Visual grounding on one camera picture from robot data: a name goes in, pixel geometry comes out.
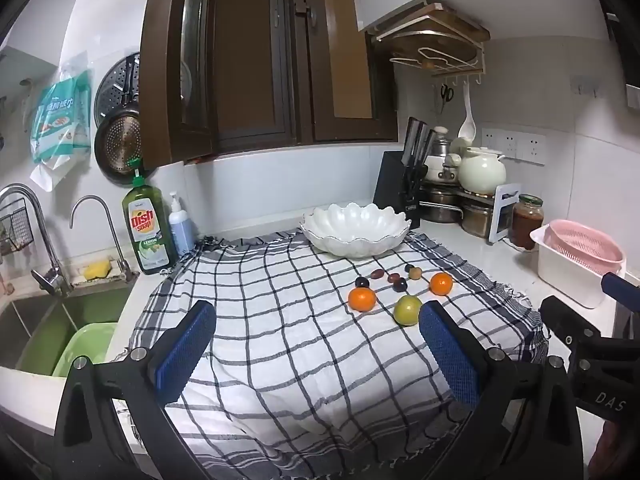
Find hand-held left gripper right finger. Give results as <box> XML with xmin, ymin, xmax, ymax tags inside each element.
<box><xmin>417</xmin><ymin>300</ymin><xmax>586</xmax><ymax>480</ymax></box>

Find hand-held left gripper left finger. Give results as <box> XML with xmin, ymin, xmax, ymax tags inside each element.
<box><xmin>52</xmin><ymin>300</ymin><xmax>218</xmax><ymax>480</ymax></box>

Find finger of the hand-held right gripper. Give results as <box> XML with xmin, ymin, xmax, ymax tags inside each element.
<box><xmin>540</xmin><ymin>296</ymin><xmax>601</xmax><ymax>361</ymax></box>
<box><xmin>601</xmin><ymin>272</ymin><xmax>640</xmax><ymax>312</ymax></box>

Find green round plum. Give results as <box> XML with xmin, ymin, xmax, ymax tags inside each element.
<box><xmin>393</xmin><ymin>295</ymin><xmax>423</xmax><ymax>327</ymax></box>

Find orange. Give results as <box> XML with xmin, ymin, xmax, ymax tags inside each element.
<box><xmin>429</xmin><ymin>272</ymin><xmax>454</xmax><ymax>297</ymax></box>
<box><xmin>348</xmin><ymin>287</ymin><xmax>377</xmax><ymax>313</ymax></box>

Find white scalloped bowl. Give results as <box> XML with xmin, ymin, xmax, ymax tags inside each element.
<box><xmin>299</xmin><ymin>202</ymin><xmax>412</xmax><ymax>259</ymax></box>

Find white plastic basin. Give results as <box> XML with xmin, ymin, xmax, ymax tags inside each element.
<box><xmin>530</xmin><ymin>225</ymin><xmax>623</xmax><ymax>309</ymax></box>

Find pink colander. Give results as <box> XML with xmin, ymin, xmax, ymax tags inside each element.
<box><xmin>545</xmin><ymin>219</ymin><xmax>627</xmax><ymax>277</ymax></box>

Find green plastic basin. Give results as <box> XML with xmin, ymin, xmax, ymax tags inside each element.
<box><xmin>51</xmin><ymin>322</ymin><xmax>118</xmax><ymax>378</ymax></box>

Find glass sauce jar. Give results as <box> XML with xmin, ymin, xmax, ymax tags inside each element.
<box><xmin>511</xmin><ymin>193</ymin><xmax>545</xmax><ymax>252</ymax></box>

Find small steel faucet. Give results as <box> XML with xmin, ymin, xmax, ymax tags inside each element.
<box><xmin>70</xmin><ymin>195</ymin><xmax>140</xmax><ymax>283</ymax></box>

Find black white checkered cloth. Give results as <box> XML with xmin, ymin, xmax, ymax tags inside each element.
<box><xmin>116</xmin><ymin>230</ymin><xmax>549</xmax><ymax>480</ymax></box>

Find yellow sponge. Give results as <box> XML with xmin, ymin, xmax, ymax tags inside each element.
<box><xmin>83</xmin><ymin>259</ymin><xmax>114</xmax><ymax>281</ymax></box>

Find white pump soap bottle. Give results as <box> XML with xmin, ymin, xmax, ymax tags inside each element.
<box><xmin>168</xmin><ymin>191</ymin><xmax>197</xmax><ymax>257</ymax></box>

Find white pot rack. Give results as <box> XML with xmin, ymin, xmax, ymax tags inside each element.
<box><xmin>419</xmin><ymin>180</ymin><xmax>522</xmax><ymax>244</ymax></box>

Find green dish soap bottle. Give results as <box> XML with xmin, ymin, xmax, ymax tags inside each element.
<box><xmin>122</xmin><ymin>167</ymin><xmax>178</xmax><ymax>276</ymax></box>

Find steel stock pot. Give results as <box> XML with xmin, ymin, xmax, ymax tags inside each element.
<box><xmin>460</xmin><ymin>197</ymin><xmax>501</xmax><ymax>239</ymax></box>

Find steel saucepan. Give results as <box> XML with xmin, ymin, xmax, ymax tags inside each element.
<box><xmin>419</xmin><ymin>185</ymin><xmax>466</xmax><ymax>224</ymax></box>

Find large steel faucet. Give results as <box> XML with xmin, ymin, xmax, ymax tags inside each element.
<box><xmin>0</xmin><ymin>183</ymin><xmax>73</xmax><ymax>296</ymax></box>

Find steel sink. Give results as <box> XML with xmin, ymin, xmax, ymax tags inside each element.
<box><xmin>0</xmin><ymin>280</ymin><xmax>136</xmax><ymax>378</ymax></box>

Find cream ceramic pot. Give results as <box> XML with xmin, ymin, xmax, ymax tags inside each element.
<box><xmin>457</xmin><ymin>146</ymin><xmax>507</xmax><ymax>195</ymax></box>

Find black knife block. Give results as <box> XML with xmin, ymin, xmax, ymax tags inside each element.
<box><xmin>373</xmin><ymin>151</ymin><xmax>430</xmax><ymax>221</ymax></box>

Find white enamel pot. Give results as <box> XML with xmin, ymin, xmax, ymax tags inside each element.
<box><xmin>425</xmin><ymin>152</ymin><xmax>461</xmax><ymax>184</ymax></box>

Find steel pot with glass lid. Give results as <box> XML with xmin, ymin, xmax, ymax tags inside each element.
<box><xmin>427</xmin><ymin>126</ymin><xmax>458</xmax><ymax>158</ymax></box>

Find white ladle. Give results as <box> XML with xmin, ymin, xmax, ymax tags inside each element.
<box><xmin>457</xmin><ymin>80</ymin><xmax>477</xmax><ymax>139</ymax></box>

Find hanging frying pan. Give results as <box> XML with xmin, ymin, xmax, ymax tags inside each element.
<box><xmin>94</xmin><ymin>55</ymin><xmax>146</xmax><ymax>181</ymax></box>

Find black range hood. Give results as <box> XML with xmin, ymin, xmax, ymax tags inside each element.
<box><xmin>602</xmin><ymin>0</ymin><xmax>640</xmax><ymax>108</ymax></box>

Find teal plastic bag pack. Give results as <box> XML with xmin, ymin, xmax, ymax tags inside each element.
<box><xmin>29</xmin><ymin>52</ymin><xmax>93</xmax><ymax>192</ymax></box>

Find perforated steel steamer plate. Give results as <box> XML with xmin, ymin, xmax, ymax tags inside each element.
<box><xmin>94</xmin><ymin>52</ymin><xmax>143</xmax><ymax>126</ymax></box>

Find wooden cutting board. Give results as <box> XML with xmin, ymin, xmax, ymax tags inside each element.
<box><xmin>380</xmin><ymin>4</ymin><xmax>491</xmax><ymax>68</ymax></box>

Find black handle kitchen shears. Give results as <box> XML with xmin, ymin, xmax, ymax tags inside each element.
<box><xmin>405</xmin><ymin>164</ymin><xmax>429</xmax><ymax>197</ymax></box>

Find white wall outlet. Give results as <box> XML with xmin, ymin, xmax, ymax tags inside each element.
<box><xmin>481</xmin><ymin>127</ymin><xmax>547</xmax><ymax>166</ymax></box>

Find black wire basket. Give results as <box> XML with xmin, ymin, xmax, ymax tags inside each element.
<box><xmin>0</xmin><ymin>197</ymin><xmax>30</xmax><ymax>256</ymax></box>

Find white wire board rack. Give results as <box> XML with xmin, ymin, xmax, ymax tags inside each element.
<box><xmin>367</xmin><ymin>2</ymin><xmax>491</xmax><ymax>86</ymax></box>

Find dark wooden window frame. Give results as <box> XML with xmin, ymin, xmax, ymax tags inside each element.
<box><xmin>139</xmin><ymin>0</ymin><xmax>399</xmax><ymax>171</ymax></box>

